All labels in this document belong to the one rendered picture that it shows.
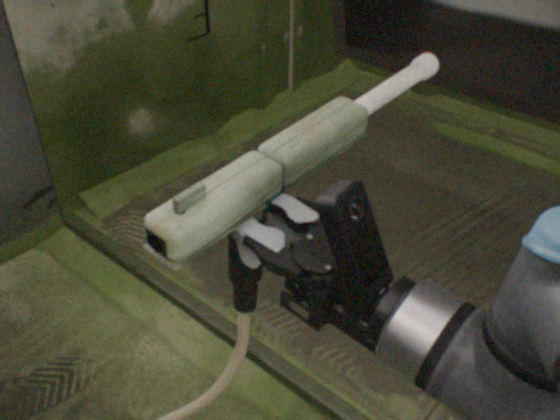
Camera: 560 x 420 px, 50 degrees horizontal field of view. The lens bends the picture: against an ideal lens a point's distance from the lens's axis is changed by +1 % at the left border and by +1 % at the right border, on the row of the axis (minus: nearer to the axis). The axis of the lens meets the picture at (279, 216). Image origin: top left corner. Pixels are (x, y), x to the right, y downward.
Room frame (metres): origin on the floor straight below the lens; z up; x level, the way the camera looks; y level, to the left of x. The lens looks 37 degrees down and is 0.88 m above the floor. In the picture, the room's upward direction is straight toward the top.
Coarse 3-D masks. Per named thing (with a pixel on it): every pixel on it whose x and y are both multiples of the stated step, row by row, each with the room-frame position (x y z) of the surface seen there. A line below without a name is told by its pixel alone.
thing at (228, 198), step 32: (416, 64) 0.76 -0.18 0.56; (384, 96) 0.68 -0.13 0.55; (288, 128) 0.59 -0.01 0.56; (320, 128) 0.59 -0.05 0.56; (352, 128) 0.61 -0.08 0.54; (256, 160) 0.52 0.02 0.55; (288, 160) 0.53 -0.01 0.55; (320, 160) 0.57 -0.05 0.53; (192, 192) 0.45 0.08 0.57; (224, 192) 0.47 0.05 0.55; (256, 192) 0.49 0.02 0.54; (160, 224) 0.42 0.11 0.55; (192, 224) 0.43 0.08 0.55; (224, 224) 0.45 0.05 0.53; (160, 256) 0.42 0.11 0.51; (192, 256) 0.43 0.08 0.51; (256, 288) 0.52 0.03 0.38
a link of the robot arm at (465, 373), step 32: (448, 320) 0.36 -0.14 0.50; (480, 320) 0.36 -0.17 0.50; (448, 352) 0.33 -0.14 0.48; (480, 352) 0.32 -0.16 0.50; (416, 384) 0.34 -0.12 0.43; (448, 384) 0.32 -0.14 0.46; (480, 384) 0.31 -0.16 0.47; (512, 384) 0.29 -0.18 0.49; (480, 416) 0.30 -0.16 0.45; (512, 416) 0.29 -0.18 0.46; (544, 416) 0.28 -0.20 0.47
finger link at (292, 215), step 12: (276, 204) 0.51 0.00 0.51; (288, 204) 0.51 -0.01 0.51; (300, 204) 0.51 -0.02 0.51; (276, 216) 0.53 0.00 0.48; (288, 216) 0.50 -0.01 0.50; (300, 216) 0.50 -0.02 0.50; (312, 216) 0.50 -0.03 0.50; (288, 228) 0.52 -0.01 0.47; (300, 228) 0.49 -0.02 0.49; (288, 240) 0.52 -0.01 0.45
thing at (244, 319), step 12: (240, 312) 0.52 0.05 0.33; (240, 324) 0.53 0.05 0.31; (240, 336) 0.53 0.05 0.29; (240, 348) 0.53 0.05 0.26; (240, 360) 0.53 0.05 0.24; (228, 372) 0.53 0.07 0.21; (216, 384) 0.54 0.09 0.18; (204, 396) 0.54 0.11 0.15; (216, 396) 0.53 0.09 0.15; (180, 408) 0.54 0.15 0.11; (192, 408) 0.53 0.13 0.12
